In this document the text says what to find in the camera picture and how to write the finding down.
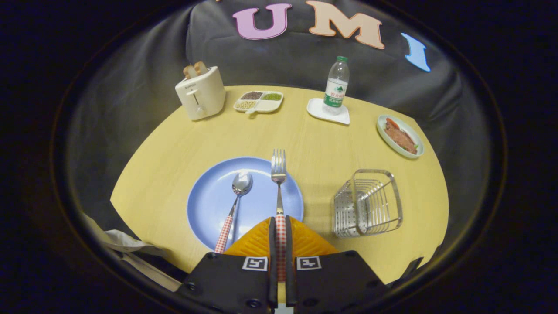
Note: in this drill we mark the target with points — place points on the crumpled white paper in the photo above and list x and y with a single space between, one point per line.
126 246

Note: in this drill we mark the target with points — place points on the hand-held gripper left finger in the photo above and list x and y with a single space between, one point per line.
272 244

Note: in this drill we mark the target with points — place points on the white divided dish with beans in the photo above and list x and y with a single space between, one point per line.
258 102

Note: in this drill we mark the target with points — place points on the blue round plate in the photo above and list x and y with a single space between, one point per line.
257 205

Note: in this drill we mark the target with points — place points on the clear plastic water bottle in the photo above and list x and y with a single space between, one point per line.
336 85

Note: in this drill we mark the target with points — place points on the white square coaster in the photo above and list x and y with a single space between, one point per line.
320 114

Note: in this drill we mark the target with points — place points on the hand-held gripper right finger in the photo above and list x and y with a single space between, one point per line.
289 244

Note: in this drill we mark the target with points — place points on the toast slice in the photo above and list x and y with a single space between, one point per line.
189 71
200 67

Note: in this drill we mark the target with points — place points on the pale green plate with food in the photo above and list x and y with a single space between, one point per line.
399 136

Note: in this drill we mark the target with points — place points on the cream toaster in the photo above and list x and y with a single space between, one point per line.
201 93

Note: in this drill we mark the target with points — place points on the black backdrop cloth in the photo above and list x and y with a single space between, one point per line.
144 96

